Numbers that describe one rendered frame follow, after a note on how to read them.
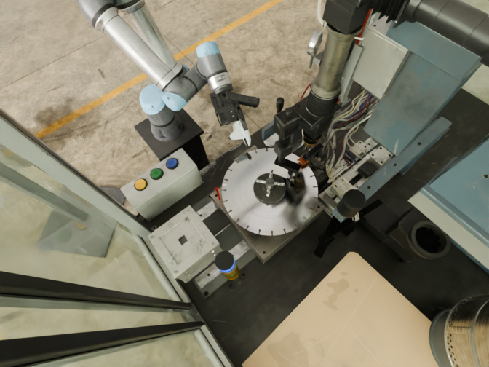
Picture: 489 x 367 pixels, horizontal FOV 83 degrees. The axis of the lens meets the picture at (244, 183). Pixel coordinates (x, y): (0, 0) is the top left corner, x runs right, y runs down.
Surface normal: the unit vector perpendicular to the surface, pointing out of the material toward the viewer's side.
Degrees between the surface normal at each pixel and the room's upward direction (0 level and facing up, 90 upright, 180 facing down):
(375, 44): 90
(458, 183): 90
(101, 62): 0
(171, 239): 0
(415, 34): 90
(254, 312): 0
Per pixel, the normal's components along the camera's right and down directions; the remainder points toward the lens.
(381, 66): -0.78, 0.58
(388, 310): -0.05, -0.43
